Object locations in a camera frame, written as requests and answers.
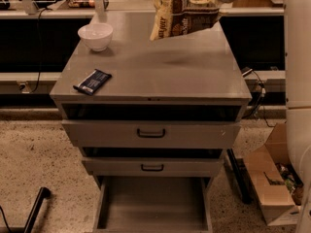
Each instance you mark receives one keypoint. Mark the brown chip bag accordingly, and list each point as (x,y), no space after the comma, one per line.
(180,17)

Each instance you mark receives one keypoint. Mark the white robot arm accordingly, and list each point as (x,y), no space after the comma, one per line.
(297,22)

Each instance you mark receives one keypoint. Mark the grey drawer cabinet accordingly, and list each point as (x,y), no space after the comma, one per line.
(188,78)

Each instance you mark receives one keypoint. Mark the grey top drawer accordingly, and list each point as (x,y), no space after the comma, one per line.
(179,134)

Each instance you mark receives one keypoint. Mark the grey drawer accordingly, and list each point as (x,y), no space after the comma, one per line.
(153,205)
(173,167)
(179,134)

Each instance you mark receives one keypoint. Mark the grey middle drawer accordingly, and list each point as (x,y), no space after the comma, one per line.
(173,167)

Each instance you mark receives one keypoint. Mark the grey bottom drawer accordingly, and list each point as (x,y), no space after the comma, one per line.
(153,205)

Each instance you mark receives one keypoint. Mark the white bowl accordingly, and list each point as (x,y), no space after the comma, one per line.
(96,36)

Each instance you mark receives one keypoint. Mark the dark blue snack bar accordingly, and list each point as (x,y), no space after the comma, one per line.
(92,82)

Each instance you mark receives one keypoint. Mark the black metal leg right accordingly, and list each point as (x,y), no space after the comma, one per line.
(245,196)

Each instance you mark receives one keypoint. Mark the black metal leg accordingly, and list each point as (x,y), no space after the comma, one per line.
(44,193)
(245,196)

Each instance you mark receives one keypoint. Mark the cardboard box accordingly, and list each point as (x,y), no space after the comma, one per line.
(275,201)

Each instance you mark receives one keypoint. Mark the black metal leg left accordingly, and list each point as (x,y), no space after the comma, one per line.
(44,193)

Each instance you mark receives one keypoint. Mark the black top drawer handle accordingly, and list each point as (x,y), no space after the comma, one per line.
(150,134)

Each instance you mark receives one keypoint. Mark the black drawer handle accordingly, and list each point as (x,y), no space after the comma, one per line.
(152,168)
(150,134)

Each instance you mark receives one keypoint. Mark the black middle drawer handle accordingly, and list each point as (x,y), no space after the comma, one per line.
(152,168)

